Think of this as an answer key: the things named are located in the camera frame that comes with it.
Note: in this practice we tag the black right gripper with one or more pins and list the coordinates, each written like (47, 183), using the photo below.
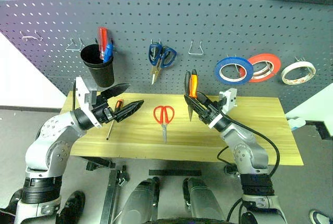
(212, 113)

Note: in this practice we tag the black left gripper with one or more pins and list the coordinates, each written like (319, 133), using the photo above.
(103, 111)

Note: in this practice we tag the orange and black pliers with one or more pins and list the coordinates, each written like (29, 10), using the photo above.
(193, 86)

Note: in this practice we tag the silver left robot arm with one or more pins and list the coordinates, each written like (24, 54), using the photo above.
(52, 135)

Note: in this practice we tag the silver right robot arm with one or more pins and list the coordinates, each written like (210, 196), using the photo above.
(247, 143)

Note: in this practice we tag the blue tape roll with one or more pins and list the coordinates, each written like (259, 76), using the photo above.
(233, 83)

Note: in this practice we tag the black floor tape strip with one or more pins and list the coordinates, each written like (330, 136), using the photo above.
(174, 172)

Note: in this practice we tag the red tape roll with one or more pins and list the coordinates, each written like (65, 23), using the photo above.
(277, 63)

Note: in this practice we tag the dark grey perforated pegboard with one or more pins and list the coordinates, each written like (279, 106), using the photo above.
(182, 13)

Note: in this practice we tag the white tape roll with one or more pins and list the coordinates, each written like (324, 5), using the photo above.
(299, 64)

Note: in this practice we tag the black plastic cup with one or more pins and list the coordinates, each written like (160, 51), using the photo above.
(102, 74)

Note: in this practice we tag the silver right robot thigh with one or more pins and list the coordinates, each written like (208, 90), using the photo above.
(203, 200)

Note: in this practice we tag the silver robot thigh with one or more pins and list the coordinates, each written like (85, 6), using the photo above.
(140, 200)
(203, 200)

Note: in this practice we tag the silver left robot thigh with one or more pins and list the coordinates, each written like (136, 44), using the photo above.
(140, 200)

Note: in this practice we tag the white side table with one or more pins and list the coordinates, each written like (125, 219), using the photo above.
(312, 104)

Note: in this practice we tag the black rounded robot foot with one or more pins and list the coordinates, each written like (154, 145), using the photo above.
(74, 205)

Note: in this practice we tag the black rounded torso rim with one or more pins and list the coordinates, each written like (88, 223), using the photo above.
(182, 221)

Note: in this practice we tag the white and blue shoe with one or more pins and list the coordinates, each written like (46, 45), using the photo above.
(321, 217)

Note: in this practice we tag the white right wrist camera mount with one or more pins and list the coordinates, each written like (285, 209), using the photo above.
(230, 99)

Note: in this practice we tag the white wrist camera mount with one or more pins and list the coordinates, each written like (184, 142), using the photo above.
(83, 91)
(230, 99)

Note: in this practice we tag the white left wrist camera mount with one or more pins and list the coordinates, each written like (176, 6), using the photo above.
(83, 91)

